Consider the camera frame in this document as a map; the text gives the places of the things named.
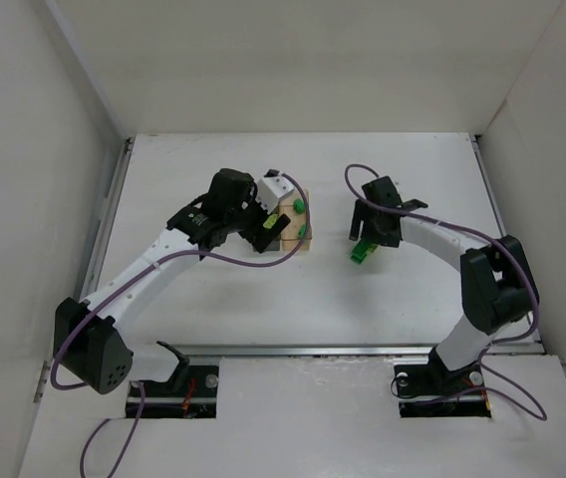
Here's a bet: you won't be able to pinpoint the lime green 2x3 lego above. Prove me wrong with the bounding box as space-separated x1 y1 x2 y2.
263 213 278 229

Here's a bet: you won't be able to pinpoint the small dark green lego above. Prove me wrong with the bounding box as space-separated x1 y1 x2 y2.
292 199 307 215

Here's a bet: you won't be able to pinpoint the dark green long lego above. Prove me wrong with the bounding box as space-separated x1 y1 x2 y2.
350 239 376 265

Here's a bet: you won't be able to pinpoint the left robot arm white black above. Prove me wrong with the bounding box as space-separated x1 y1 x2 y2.
49 168 302 395

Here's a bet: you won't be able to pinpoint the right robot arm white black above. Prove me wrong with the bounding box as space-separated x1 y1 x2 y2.
349 176 540 398

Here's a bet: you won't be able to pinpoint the orange transparent container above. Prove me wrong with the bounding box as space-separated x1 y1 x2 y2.
278 190 312 252

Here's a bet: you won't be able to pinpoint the grey transparent container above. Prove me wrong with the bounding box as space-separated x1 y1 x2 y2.
265 239 281 252

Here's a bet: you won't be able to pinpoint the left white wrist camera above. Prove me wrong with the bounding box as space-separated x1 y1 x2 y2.
256 169 295 214

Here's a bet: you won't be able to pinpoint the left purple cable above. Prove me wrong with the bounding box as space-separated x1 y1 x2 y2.
49 171 310 478

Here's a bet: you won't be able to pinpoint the purple cable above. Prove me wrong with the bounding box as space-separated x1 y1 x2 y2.
344 163 549 422
49 171 310 478

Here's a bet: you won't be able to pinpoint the aluminium front rail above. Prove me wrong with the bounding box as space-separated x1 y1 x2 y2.
173 345 432 359

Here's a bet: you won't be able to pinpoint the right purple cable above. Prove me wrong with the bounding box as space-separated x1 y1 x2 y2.
344 163 549 422

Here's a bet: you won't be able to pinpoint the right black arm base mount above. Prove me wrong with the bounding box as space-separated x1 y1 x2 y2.
391 363 491 418

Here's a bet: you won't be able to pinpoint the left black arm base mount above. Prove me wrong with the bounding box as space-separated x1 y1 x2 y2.
125 342 219 419

